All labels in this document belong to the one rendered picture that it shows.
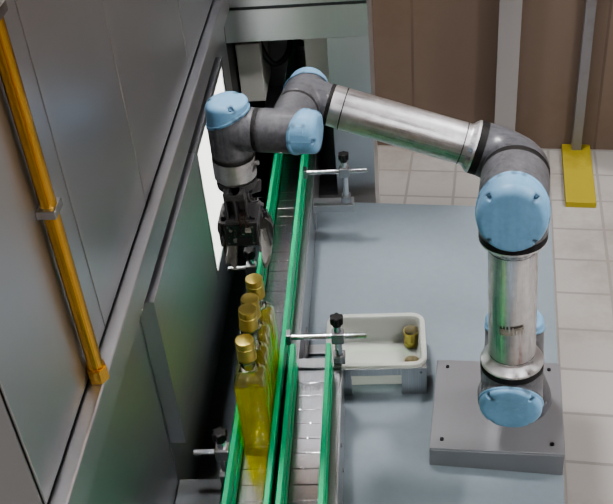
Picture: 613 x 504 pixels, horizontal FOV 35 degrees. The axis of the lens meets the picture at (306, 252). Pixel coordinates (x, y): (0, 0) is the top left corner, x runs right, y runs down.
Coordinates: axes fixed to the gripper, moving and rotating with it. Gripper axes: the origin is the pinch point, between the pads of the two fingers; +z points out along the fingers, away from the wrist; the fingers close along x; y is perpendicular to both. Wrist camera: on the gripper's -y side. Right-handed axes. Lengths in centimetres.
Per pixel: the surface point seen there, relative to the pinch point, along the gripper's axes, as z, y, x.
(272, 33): -5, -90, -4
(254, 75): 13, -102, -12
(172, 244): -10.0, 8.0, -12.0
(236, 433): 24.3, 21.7, -2.8
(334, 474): 32.7, 24.4, 15.2
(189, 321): 9.0, 7.3, -11.9
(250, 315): 2.5, 13.2, 1.3
